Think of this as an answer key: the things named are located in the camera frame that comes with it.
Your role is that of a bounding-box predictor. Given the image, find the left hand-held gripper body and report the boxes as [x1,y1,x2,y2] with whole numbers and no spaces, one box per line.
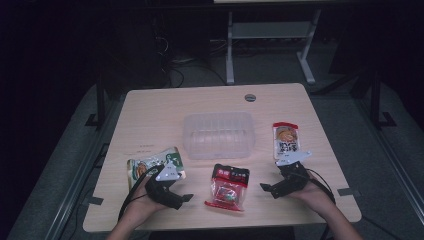
[145,160,184,207]

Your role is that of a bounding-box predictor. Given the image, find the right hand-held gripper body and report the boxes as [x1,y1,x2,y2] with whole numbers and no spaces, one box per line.
[275,150,313,195]

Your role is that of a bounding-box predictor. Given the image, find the green snack packet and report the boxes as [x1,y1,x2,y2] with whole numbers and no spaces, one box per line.
[126,146,187,190]

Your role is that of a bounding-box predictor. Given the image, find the red and black snack packet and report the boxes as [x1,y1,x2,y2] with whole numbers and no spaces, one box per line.
[204,163,251,213]

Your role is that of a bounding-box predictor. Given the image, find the clear plastic container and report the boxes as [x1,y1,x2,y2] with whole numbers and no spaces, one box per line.
[182,111,257,160]

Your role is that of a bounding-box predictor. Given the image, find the person's left hand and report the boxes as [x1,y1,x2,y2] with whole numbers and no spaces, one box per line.
[128,183,168,221]

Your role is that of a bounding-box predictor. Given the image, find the person's right hand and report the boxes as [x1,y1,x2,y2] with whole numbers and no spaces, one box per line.
[290,171,335,218]

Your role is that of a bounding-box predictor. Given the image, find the grey tape piece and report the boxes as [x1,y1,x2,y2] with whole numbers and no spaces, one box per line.
[81,196,105,207]
[336,187,362,197]

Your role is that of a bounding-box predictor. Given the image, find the black metal stand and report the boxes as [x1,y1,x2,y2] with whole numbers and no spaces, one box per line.
[84,81,108,128]
[369,68,398,130]

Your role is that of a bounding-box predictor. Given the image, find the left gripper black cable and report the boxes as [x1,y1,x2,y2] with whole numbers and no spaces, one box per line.
[117,165,160,222]

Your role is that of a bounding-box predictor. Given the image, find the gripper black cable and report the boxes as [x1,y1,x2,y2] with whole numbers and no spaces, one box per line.
[305,168,337,240]
[117,165,160,222]

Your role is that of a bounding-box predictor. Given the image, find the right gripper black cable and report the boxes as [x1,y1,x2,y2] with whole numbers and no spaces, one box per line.
[305,168,337,240]

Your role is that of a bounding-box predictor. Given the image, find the metal floor rail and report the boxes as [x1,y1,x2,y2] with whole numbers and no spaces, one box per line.
[44,94,126,240]
[354,98,424,218]

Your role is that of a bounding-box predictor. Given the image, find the black floor cables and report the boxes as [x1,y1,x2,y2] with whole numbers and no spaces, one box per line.
[153,33,228,88]

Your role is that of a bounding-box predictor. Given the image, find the white metal stand frame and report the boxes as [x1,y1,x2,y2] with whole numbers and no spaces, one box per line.
[225,8,323,86]

